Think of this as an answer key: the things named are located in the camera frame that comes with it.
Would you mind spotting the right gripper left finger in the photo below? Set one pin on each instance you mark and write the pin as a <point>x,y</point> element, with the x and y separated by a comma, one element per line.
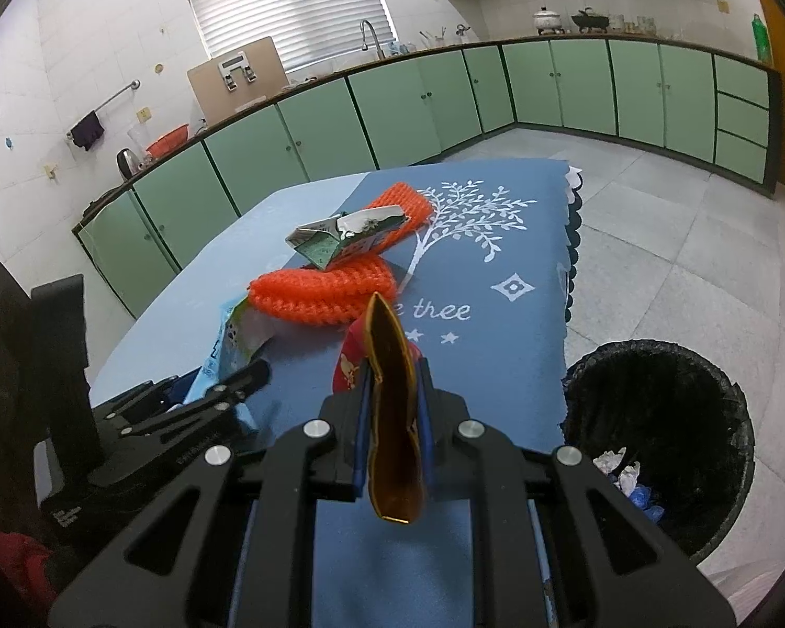
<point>230,541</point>

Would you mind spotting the dark hanging towel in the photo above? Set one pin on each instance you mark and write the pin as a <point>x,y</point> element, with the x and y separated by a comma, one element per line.
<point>87,132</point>

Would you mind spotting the green white snack wrapper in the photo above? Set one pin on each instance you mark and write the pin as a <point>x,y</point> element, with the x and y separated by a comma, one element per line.
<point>327,242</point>

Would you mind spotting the white cooking pot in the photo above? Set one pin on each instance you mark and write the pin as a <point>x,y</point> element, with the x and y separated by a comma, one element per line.
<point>548,22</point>

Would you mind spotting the red plastic basin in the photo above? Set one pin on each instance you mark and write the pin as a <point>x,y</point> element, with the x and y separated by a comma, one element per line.
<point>168,143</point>

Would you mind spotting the wall towel rail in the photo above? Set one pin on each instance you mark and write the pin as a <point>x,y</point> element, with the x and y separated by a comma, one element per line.
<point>133,86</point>

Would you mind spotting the black wok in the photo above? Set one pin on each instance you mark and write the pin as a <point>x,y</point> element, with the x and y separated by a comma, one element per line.
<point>587,21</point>

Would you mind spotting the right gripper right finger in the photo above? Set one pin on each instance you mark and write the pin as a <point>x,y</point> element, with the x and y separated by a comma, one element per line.
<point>553,542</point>

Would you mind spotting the white tissue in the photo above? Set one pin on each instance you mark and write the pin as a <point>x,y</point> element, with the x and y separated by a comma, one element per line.
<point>624,475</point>

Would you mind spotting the red gold foil pouch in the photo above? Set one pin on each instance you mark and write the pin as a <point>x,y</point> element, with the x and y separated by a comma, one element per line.
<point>394,466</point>

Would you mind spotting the black trash bin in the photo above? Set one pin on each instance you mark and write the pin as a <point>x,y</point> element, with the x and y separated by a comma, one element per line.
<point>681,419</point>

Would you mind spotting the cardboard box on counter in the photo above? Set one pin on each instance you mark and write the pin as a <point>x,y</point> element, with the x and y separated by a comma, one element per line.
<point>237,80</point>

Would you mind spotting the light blue tablecloth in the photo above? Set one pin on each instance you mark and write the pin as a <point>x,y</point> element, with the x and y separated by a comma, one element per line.
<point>176,332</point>

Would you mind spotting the blue plastic bag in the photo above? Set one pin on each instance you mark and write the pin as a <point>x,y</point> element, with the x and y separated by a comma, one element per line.
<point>642,497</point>

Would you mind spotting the white window blind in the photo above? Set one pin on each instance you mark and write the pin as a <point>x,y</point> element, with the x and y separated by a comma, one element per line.
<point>304,31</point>

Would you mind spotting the green lower kitchen cabinets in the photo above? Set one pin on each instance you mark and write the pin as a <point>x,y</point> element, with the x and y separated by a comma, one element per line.
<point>714,110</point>

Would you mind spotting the orange foam net rolled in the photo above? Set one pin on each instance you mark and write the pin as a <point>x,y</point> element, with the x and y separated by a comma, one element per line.
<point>323,298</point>

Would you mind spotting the chrome sink faucet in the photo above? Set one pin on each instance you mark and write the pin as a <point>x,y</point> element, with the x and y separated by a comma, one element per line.
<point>370,40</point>

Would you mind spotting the green bottle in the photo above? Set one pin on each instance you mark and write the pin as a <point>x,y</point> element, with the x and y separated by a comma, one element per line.
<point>762,40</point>

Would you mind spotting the light blue milk carton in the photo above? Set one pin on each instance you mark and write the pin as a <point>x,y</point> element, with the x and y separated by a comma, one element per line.
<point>243,332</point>

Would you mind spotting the steel electric kettle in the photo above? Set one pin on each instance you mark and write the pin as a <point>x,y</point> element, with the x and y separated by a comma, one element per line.
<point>128,163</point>

